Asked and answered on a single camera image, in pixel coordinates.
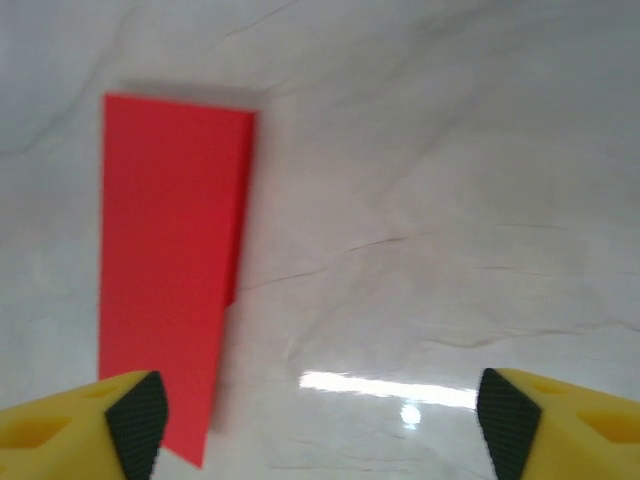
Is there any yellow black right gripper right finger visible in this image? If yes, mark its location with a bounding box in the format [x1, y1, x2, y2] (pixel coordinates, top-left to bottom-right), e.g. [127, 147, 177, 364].
[477, 367, 640, 480]

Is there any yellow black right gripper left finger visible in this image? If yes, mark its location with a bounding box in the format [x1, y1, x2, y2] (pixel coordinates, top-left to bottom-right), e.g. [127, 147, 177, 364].
[0, 369, 169, 480]

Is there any red paper sheet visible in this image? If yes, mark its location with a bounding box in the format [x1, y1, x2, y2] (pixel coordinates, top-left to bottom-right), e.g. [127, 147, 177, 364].
[97, 91, 264, 471]

